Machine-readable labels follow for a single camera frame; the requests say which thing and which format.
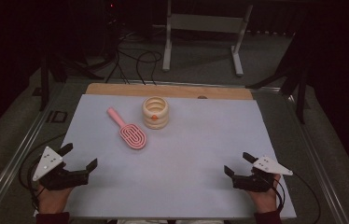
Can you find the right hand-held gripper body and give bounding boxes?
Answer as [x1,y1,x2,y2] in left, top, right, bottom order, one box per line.
[231,156,294,193]

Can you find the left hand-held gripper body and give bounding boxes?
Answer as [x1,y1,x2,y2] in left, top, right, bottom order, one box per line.
[32,146,90,191]

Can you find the pink hairbrush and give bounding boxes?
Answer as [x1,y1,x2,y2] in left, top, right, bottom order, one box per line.
[106,106,147,150]

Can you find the cream ribbed holder cup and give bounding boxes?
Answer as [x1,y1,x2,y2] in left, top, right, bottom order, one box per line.
[141,96,170,131]

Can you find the person's right hand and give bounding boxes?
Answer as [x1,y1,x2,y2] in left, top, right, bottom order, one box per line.
[246,175,281,214]

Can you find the person's left hand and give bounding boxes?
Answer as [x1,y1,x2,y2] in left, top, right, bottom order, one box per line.
[36,186,74,215]

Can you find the white table sheet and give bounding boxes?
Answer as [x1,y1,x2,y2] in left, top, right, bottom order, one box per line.
[33,93,298,220]

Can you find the black tripod stand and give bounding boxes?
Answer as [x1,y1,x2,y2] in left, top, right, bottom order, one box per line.
[38,50,105,112]

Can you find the black angled stand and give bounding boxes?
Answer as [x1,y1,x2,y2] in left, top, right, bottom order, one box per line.
[245,29,310,125]

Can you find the white metal stand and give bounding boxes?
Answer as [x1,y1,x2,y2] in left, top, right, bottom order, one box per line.
[161,0,254,77]

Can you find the dark device with red light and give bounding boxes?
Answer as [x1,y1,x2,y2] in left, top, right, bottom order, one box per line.
[102,0,124,26]

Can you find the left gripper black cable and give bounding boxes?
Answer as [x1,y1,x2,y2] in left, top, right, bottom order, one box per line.
[18,133,68,213]

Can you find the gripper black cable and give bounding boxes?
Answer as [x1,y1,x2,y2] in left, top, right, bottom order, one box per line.
[270,172,322,224]
[18,133,68,213]

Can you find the metal floor rail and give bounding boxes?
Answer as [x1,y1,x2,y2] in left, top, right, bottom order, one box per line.
[283,90,349,224]
[0,81,68,224]

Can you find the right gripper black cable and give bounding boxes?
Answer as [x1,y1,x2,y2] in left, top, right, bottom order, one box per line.
[270,172,322,224]

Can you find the black floor cables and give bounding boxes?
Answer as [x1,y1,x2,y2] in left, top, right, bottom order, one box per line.
[105,29,163,86]

